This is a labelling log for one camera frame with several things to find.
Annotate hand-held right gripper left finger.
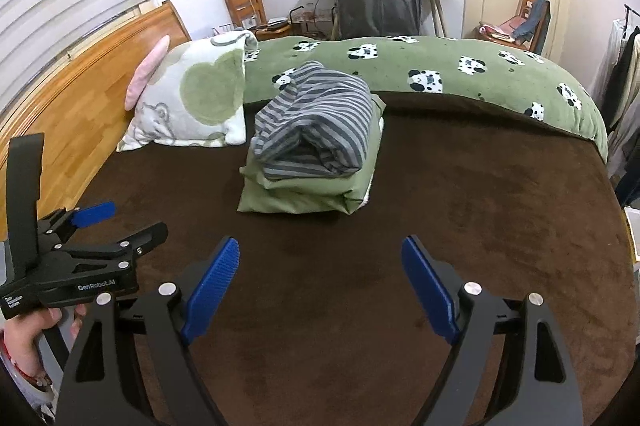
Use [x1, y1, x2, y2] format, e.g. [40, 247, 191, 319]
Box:
[59, 236, 240, 426]

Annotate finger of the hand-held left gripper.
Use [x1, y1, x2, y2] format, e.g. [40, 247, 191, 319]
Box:
[50, 222, 169, 279]
[40, 202, 117, 247]

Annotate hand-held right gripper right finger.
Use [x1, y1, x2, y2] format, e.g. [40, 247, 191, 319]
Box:
[401, 235, 583, 426]

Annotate grey striped hoodie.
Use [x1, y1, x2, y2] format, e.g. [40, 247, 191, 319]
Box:
[251, 60, 375, 179]

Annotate pink clothes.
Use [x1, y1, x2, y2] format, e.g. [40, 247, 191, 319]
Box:
[480, 16, 526, 41]

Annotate row of hanging clothes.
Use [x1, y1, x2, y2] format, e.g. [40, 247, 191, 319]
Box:
[595, 18, 640, 207]

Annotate person's left hand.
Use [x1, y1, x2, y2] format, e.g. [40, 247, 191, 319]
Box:
[0, 303, 88, 384]

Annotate wooden headboard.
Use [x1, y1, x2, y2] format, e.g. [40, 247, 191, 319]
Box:
[0, 0, 192, 227]

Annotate brown bed blanket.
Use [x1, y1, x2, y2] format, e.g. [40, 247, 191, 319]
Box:
[75, 98, 633, 426]

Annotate folded green bedding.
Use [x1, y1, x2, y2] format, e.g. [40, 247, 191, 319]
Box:
[237, 93, 387, 217]

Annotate pink pillow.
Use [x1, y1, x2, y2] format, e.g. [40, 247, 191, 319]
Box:
[125, 36, 172, 111]

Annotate white green bear pillow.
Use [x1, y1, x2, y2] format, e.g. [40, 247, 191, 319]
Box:
[116, 30, 260, 151]

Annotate white box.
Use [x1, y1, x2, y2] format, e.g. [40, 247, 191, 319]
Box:
[622, 206, 640, 261]

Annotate green panda print blanket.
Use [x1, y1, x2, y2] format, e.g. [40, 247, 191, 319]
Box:
[242, 34, 609, 164]

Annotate black metal stand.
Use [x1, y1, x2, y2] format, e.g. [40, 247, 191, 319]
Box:
[287, 6, 337, 39]

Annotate blue jeans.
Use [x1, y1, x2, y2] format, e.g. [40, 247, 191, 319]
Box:
[512, 0, 551, 44]

